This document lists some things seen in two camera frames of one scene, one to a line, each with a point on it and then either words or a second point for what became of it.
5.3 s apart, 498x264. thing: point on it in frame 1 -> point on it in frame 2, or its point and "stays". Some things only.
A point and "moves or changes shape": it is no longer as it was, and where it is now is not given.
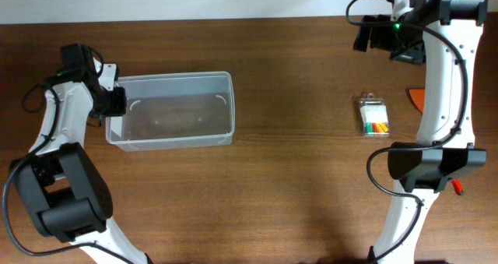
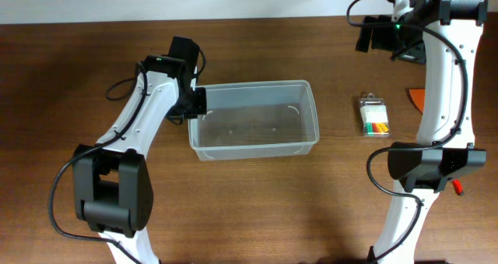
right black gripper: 413,55 stays
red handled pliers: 457,186 stays
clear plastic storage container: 166,110 moves or changes shape
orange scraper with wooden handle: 418,98 stays
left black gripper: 120,106 -> 201,107
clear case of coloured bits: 374,116 stays
